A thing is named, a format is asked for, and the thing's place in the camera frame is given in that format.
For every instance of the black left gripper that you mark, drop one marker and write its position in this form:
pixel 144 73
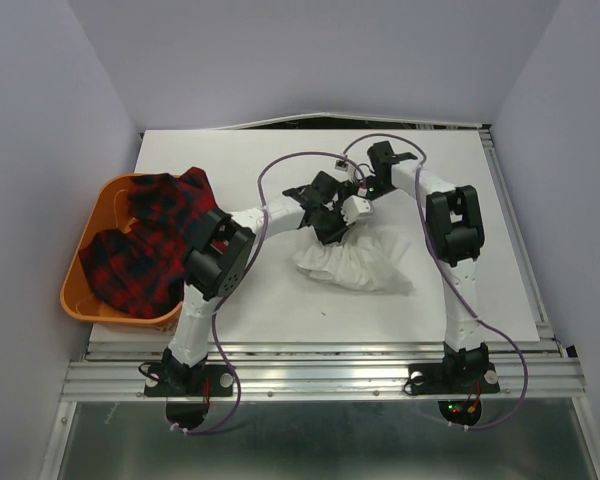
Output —
pixel 335 235

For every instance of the white skirt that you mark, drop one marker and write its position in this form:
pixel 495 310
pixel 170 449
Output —
pixel 366 260

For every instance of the red plaid skirt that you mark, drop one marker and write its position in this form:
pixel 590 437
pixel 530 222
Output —
pixel 140 272

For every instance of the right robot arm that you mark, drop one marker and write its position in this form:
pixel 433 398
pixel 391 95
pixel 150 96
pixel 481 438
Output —
pixel 453 229

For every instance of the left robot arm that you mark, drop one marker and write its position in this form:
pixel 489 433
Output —
pixel 218 258

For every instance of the orange plastic basket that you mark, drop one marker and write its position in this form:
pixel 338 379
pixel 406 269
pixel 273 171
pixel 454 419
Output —
pixel 110 211

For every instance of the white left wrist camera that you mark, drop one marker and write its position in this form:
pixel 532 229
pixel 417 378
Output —
pixel 355 209

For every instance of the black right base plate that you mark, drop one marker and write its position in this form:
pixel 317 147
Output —
pixel 460 392

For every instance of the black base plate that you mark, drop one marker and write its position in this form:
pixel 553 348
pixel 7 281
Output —
pixel 188 396
pixel 460 392

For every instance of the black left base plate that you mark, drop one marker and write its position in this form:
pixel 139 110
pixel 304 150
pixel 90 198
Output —
pixel 188 396

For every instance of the aluminium frame rails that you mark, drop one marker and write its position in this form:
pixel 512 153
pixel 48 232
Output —
pixel 322 371

